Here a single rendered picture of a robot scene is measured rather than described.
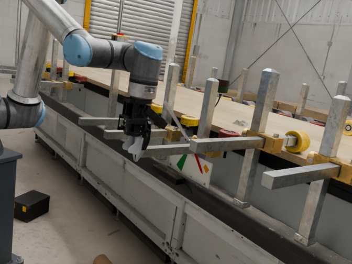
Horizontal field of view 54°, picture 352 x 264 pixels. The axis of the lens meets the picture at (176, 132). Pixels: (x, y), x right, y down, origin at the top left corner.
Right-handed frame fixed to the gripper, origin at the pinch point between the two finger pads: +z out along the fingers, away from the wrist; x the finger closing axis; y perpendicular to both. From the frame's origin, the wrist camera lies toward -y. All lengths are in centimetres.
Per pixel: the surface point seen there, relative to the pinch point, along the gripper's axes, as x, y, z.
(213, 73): -115, -138, -25
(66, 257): -69, -10, 83
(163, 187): -24.5, -32.8, 24.7
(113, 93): -78, -30, -8
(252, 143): 26.3, -23.2, -12.6
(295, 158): 28, -46, -7
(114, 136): -23.5, -3.4, -0.3
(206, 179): 4.2, -29.4, 9.1
